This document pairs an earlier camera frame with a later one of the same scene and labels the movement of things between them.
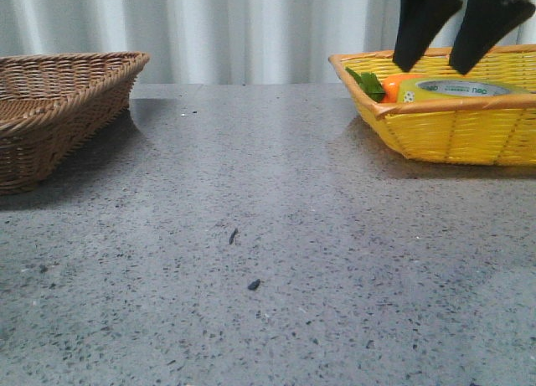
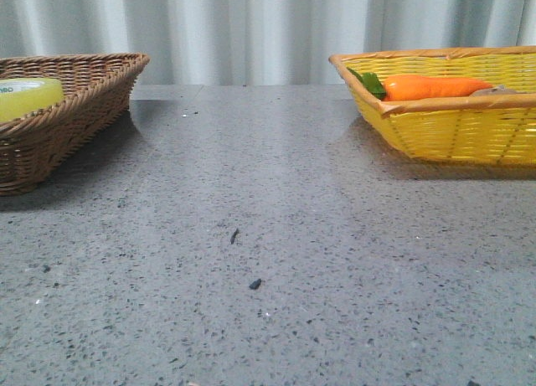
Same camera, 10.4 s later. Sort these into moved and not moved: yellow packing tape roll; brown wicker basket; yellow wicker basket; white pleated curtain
Moved: yellow packing tape roll
Not moved: yellow wicker basket; brown wicker basket; white pleated curtain
